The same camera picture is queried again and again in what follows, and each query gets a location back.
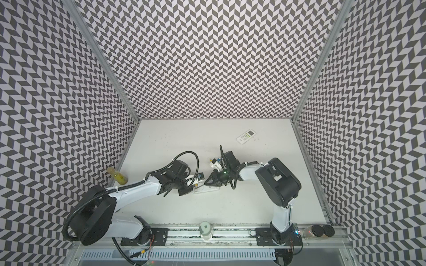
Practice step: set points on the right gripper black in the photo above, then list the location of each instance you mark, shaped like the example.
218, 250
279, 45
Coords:
217, 176

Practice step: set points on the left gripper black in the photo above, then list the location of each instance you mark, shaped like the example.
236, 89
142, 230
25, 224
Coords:
187, 191

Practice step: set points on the white remote control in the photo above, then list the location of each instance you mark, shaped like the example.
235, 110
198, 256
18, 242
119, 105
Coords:
204, 189
245, 137

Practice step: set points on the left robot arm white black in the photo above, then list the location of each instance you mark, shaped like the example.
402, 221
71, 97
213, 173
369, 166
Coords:
96, 216

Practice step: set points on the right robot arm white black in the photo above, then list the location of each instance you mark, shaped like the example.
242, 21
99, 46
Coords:
279, 183

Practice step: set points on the black round cap inner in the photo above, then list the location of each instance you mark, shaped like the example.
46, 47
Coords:
317, 230

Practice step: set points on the black round cap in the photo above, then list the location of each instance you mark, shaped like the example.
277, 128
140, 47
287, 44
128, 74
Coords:
328, 231
317, 230

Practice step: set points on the black round cap outer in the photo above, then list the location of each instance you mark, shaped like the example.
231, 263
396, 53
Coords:
328, 231

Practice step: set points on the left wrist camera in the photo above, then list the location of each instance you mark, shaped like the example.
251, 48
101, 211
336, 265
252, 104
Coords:
195, 180

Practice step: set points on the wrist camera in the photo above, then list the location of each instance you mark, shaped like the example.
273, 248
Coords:
195, 180
217, 164

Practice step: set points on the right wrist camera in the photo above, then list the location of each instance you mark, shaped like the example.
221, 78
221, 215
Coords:
217, 164

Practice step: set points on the white green cylinder on rail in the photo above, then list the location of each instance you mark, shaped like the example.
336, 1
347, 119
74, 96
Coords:
206, 231

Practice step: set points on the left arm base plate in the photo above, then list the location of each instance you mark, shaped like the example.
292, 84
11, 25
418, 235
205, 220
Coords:
147, 237

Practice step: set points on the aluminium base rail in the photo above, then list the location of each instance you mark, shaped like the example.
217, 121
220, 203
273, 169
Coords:
240, 237

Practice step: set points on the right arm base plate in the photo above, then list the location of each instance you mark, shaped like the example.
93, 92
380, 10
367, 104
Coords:
271, 237

